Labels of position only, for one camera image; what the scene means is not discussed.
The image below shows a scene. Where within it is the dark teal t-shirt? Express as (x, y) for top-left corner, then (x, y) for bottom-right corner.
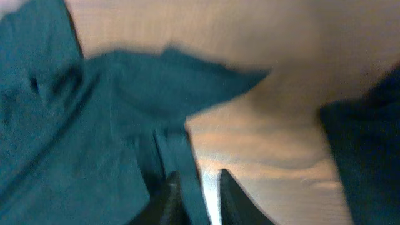
(1, 1), (266, 224)

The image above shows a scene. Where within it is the black garment in pile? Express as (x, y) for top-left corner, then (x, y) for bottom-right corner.
(319, 67), (399, 224)

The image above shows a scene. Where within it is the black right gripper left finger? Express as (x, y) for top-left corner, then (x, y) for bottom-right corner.
(128, 172), (188, 225)

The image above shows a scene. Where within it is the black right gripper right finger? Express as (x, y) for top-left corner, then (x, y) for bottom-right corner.
(219, 169), (274, 225)

